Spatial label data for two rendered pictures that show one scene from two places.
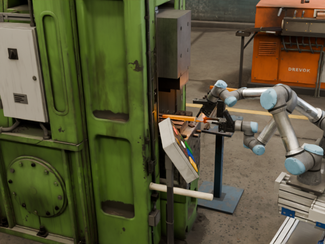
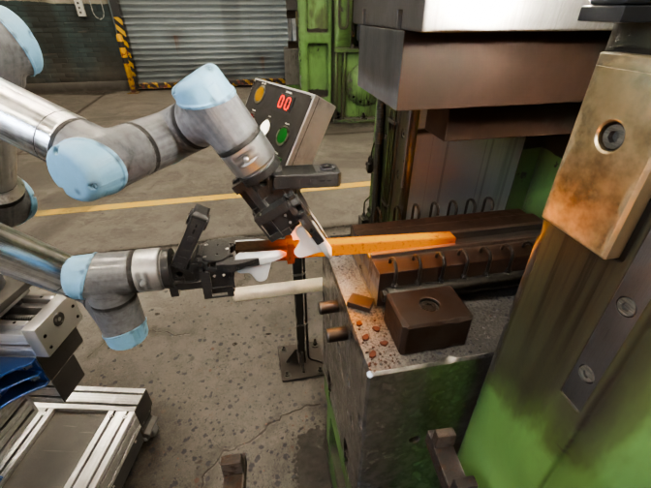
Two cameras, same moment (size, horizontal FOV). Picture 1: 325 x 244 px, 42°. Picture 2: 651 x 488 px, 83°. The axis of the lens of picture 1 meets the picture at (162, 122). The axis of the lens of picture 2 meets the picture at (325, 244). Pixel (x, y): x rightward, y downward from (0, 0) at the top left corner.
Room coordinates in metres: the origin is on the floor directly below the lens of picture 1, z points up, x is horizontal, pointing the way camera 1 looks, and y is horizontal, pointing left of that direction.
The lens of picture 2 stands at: (3.29, -0.55, 1.39)
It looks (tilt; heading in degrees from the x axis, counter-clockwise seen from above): 33 degrees down; 148
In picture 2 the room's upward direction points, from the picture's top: straight up
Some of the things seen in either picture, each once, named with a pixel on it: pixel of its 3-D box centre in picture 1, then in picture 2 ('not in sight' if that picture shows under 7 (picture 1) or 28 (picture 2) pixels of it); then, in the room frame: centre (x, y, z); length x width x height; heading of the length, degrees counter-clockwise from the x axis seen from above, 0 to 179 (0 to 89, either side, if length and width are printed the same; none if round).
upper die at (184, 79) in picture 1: (156, 76); (501, 60); (2.88, 0.04, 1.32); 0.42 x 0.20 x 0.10; 69
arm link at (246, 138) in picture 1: (249, 140); (117, 313); (2.64, -0.61, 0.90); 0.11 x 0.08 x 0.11; 14
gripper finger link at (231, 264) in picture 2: not in sight; (233, 260); (2.76, -0.41, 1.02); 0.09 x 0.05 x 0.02; 67
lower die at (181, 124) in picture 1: (157, 122); (457, 247); (2.88, 0.04, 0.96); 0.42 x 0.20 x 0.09; 69
